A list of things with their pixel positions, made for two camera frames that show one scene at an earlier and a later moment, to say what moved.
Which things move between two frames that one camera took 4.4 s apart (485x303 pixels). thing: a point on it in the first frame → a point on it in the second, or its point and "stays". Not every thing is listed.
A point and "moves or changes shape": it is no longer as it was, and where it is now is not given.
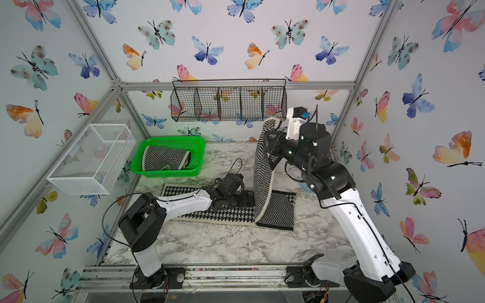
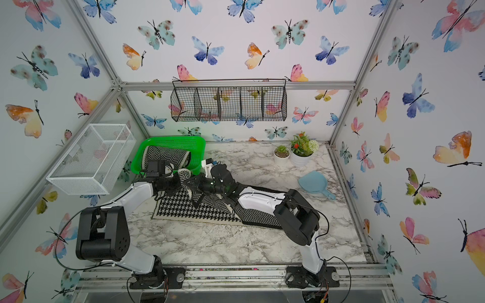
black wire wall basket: [228, 100] stays
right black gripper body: [285, 151] → [207, 185]
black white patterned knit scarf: [271, 209] moves or changes shape
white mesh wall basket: [92, 163] stays
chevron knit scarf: [158, 158] stays
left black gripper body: [239, 201] → [172, 183]
